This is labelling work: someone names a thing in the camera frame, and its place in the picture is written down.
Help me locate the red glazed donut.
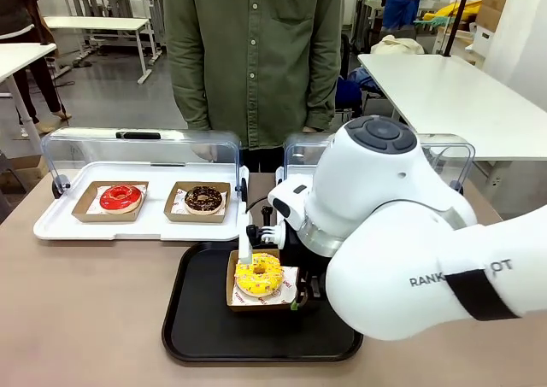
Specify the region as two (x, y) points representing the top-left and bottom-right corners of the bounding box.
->
(99, 184), (143, 215)

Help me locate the bystander in blue apron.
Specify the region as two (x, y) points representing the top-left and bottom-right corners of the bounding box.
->
(381, 0), (433, 32)

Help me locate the black camera cable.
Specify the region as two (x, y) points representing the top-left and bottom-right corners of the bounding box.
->
(246, 196), (272, 214)

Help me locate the bystander in dark clothes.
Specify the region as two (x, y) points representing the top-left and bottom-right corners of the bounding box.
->
(0, 0), (73, 134)

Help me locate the white wrist mount box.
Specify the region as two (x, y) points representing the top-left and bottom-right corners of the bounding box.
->
(267, 180), (310, 232)

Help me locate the person right hand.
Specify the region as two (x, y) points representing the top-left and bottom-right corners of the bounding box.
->
(190, 142), (220, 163)

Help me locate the blue chair with clothes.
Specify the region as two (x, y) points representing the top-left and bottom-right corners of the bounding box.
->
(339, 67), (388, 126)

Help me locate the person right forearm green sleeve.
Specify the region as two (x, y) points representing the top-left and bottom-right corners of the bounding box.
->
(163, 27), (214, 132)

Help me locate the yellow sprinkled donut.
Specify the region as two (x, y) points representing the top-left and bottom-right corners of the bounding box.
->
(233, 252), (285, 300)

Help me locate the tall cardboard box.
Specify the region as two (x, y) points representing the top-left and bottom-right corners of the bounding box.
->
(475, 0), (513, 32)

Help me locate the black slanted pole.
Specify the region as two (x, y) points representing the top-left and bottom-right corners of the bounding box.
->
(443, 0), (474, 58)

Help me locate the white printed paper liner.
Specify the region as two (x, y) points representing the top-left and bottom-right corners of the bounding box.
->
(86, 185), (149, 215)
(230, 265), (299, 307)
(170, 186), (228, 215)

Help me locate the beige fabric bag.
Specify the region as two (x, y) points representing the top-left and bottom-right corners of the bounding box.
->
(369, 34), (426, 56)

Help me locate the yellow cloth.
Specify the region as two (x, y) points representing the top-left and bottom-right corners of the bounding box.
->
(431, 0), (485, 23)

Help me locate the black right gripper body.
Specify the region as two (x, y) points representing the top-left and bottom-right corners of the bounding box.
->
(279, 226), (331, 308)

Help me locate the person left forearm green sleeve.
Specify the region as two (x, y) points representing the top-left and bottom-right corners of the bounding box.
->
(303, 27), (345, 131)

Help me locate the small white box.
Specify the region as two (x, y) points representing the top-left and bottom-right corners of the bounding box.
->
(471, 25), (497, 56)

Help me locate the black floor cable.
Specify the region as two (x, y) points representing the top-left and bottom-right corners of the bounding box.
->
(54, 58), (94, 90)

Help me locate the teal cloth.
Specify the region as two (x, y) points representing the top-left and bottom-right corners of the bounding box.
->
(413, 13), (448, 26)

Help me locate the white table round leg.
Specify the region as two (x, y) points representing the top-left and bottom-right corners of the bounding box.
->
(0, 43), (58, 149)

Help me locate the person torso green shirt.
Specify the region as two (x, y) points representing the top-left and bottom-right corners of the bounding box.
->
(162, 0), (345, 151)

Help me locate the black plastic serving tray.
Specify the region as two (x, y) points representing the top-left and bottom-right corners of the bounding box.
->
(161, 241), (365, 365)

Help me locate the black velcro strap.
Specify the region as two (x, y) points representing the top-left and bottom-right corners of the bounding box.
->
(444, 268), (521, 322)

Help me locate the brown cardboard donut tray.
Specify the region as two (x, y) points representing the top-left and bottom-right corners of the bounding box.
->
(71, 180), (150, 224)
(163, 180), (232, 225)
(225, 249), (301, 314)

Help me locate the chocolate donut with nuts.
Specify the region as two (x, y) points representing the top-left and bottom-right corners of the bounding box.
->
(183, 185), (225, 216)

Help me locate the white desk with frame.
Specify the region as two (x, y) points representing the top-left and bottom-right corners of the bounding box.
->
(44, 15), (154, 85)

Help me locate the large white table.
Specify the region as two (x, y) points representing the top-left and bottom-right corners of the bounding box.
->
(357, 53), (547, 162)

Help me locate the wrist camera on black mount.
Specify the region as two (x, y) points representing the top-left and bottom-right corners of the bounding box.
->
(237, 206), (286, 267)

